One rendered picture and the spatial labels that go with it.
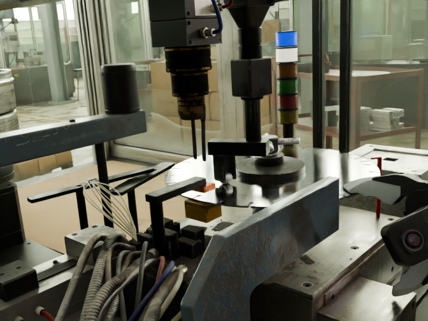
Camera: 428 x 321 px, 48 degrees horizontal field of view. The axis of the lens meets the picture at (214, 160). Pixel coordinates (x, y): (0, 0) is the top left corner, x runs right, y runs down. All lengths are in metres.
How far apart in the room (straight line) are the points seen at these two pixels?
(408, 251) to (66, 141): 0.49
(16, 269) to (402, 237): 0.47
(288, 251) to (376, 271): 0.31
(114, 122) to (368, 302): 0.46
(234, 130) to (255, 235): 0.95
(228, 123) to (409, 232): 0.92
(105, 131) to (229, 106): 0.65
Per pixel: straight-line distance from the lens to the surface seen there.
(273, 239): 0.47
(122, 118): 0.80
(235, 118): 1.37
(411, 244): 0.53
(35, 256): 0.86
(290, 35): 1.02
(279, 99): 1.04
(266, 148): 0.67
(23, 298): 0.67
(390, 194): 0.63
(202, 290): 0.40
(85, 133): 0.76
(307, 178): 0.72
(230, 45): 1.35
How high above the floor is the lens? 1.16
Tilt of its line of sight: 15 degrees down
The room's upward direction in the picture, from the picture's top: 3 degrees counter-clockwise
